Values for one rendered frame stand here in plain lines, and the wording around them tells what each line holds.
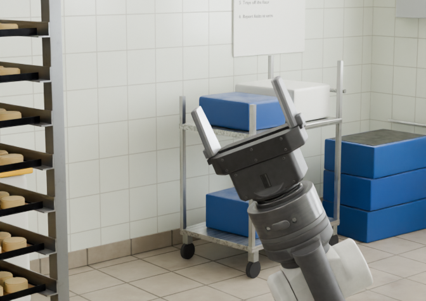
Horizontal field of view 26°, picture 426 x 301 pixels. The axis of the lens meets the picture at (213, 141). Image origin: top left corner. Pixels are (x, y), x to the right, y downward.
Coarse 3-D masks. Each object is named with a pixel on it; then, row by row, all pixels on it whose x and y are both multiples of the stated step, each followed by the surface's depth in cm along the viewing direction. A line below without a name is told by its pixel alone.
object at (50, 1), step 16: (48, 0) 184; (48, 16) 185; (48, 48) 186; (48, 64) 187; (48, 96) 188; (48, 128) 190; (64, 128) 191; (48, 144) 190; (64, 144) 191; (64, 160) 192; (48, 176) 192; (64, 176) 192; (48, 192) 193; (64, 192) 193; (64, 208) 193; (48, 224) 194; (64, 224) 194; (64, 240) 194; (64, 256) 195; (64, 272) 195; (64, 288) 196
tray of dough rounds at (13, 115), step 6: (0, 108) 195; (0, 114) 187; (6, 114) 187; (12, 114) 187; (18, 114) 188; (0, 120) 187; (6, 120) 184; (12, 120) 185; (18, 120) 186; (24, 120) 187; (30, 120) 188; (36, 120) 189; (0, 126) 183; (6, 126) 184; (12, 126) 185
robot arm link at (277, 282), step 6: (270, 276) 115; (276, 276) 114; (282, 276) 114; (270, 282) 114; (276, 282) 113; (282, 282) 113; (270, 288) 115; (276, 288) 113; (282, 288) 113; (288, 288) 113; (276, 294) 113; (282, 294) 112; (288, 294) 112; (276, 300) 113; (282, 300) 112; (288, 300) 112; (294, 300) 112
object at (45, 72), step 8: (0, 64) 199; (8, 64) 196; (16, 64) 194; (24, 64) 192; (24, 72) 193; (32, 72) 191; (40, 72) 189; (48, 72) 187; (32, 80) 187; (40, 80) 186; (48, 80) 186
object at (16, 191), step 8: (0, 184) 205; (8, 184) 202; (8, 192) 203; (16, 192) 200; (24, 192) 198; (32, 192) 196; (32, 200) 197; (40, 200) 195; (48, 200) 192; (40, 208) 192; (48, 208) 192
